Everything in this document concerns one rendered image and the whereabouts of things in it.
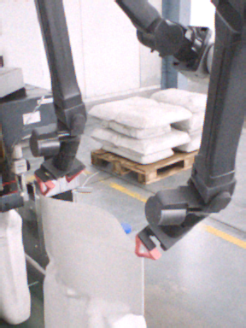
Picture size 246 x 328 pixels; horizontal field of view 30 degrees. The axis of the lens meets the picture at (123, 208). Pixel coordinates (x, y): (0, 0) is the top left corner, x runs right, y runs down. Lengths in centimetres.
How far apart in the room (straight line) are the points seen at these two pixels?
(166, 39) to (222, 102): 54
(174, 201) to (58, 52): 45
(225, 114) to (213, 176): 14
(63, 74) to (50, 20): 12
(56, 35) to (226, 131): 49
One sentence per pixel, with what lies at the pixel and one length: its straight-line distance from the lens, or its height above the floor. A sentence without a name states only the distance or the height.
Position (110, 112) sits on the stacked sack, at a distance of 436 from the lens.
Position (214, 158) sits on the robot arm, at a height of 137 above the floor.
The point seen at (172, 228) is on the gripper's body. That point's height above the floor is 118.
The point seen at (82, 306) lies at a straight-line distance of 134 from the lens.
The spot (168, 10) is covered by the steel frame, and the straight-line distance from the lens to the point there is 733.
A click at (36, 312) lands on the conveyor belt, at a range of 205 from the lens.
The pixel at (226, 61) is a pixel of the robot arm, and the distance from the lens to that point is 64.
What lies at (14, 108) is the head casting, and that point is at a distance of 139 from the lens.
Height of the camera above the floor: 162
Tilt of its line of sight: 26 degrees down
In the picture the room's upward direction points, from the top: 2 degrees counter-clockwise
